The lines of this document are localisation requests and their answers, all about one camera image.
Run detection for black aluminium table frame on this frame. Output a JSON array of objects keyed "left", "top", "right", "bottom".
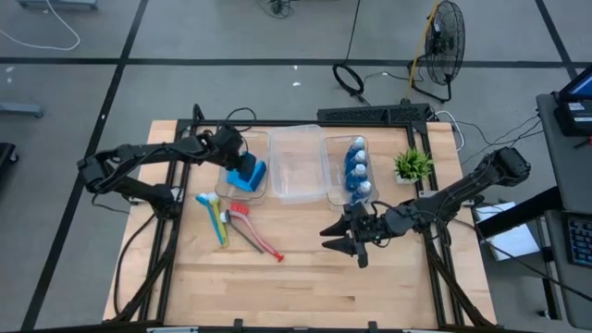
[{"left": 110, "top": 104, "right": 499, "bottom": 330}]

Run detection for white paper sheet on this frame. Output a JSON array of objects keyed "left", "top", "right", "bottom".
[{"left": 474, "top": 201, "right": 541, "bottom": 263}]

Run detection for tall clear plastic bin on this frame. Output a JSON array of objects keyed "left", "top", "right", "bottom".
[{"left": 267, "top": 123, "right": 331, "bottom": 206}]

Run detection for clear handled plastic bin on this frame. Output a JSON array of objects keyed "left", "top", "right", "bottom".
[
  {"left": 321, "top": 134, "right": 381, "bottom": 208},
  {"left": 214, "top": 129, "right": 271, "bottom": 205}
]

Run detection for grey desk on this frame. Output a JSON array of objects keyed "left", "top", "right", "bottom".
[{"left": 536, "top": 64, "right": 592, "bottom": 330}]

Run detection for grey dish brush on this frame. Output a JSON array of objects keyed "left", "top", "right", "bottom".
[{"left": 219, "top": 210, "right": 265, "bottom": 254}]

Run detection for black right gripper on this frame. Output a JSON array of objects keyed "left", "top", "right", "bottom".
[{"left": 319, "top": 202, "right": 398, "bottom": 269}]

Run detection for black keyboard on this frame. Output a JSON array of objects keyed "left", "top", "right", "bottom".
[{"left": 561, "top": 212, "right": 592, "bottom": 269}]

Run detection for black floor fan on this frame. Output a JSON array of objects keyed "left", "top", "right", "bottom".
[{"left": 406, "top": 0, "right": 467, "bottom": 104}]

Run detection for black diagonal bar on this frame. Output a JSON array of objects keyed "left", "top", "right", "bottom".
[{"left": 475, "top": 187, "right": 563, "bottom": 240}]

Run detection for grey metal floor beam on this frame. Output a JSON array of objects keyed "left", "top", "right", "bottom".
[
  {"left": 18, "top": 0, "right": 99, "bottom": 10},
  {"left": 0, "top": 102, "right": 45, "bottom": 118}
]

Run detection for red dish brush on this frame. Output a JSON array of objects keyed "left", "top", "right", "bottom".
[{"left": 228, "top": 202, "right": 286, "bottom": 264}]

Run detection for yellow hanging cable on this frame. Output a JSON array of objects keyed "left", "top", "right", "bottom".
[{"left": 405, "top": 0, "right": 440, "bottom": 102}]

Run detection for white floor cable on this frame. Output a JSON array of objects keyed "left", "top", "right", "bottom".
[{"left": 0, "top": 0, "right": 81, "bottom": 51}]

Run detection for black coiled cable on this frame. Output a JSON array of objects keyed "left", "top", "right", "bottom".
[{"left": 331, "top": 0, "right": 371, "bottom": 105}]

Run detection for black laptop computer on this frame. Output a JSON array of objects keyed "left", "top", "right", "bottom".
[{"left": 552, "top": 67, "right": 592, "bottom": 138}]

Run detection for black floor cable tangle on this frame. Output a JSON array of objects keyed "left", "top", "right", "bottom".
[{"left": 258, "top": 0, "right": 297, "bottom": 19}]

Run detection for green potted plant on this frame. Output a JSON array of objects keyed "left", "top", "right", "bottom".
[{"left": 392, "top": 147, "right": 435, "bottom": 185}]

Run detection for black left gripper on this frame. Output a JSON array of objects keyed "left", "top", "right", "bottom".
[{"left": 212, "top": 125, "right": 257, "bottom": 175}]

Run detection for yellow-green dish brush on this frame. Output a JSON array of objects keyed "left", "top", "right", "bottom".
[{"left": 206, "top": 191, "right": 231, "bottom": 249}]

